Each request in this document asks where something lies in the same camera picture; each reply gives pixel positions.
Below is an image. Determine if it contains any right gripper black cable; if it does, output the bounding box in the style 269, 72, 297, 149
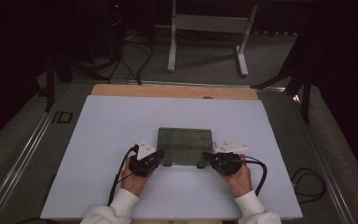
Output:
241, 155, 269, 197

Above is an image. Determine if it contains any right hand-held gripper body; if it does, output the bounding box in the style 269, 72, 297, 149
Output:
214, 139, 249, 177

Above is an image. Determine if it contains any grey translucent plastic compartment box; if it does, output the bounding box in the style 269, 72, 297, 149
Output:
157, 126, 217, 169

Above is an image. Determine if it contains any white metal stand frame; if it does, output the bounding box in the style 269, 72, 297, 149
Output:
167, 0, 259, 77

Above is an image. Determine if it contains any metal floor rail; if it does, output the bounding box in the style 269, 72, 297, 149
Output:
0, 83, 71, 224
292, 92, 357, 224

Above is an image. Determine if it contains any black looped floor cable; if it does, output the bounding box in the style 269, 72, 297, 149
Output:
290, 167, 327, 205

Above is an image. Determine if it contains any black tripod stand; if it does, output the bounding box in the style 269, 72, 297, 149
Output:
250, 46, 313, 124
45, 46, 106, 113

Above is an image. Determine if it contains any wooden table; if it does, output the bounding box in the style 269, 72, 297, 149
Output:
90, 83, 259, 101

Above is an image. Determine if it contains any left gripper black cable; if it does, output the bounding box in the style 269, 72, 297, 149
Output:
107, 144, 140, 207

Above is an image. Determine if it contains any person's right hand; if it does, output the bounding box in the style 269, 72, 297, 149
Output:
221, 154, 254, 199

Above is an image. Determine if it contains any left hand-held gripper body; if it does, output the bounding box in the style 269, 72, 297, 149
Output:
128, 138, 157, 178

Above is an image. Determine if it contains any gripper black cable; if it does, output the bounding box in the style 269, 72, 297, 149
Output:
241, 155, 269, 197
107, 144, 140, 207

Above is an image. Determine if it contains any person's left hand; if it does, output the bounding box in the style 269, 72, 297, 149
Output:
119, 156, 153, 199

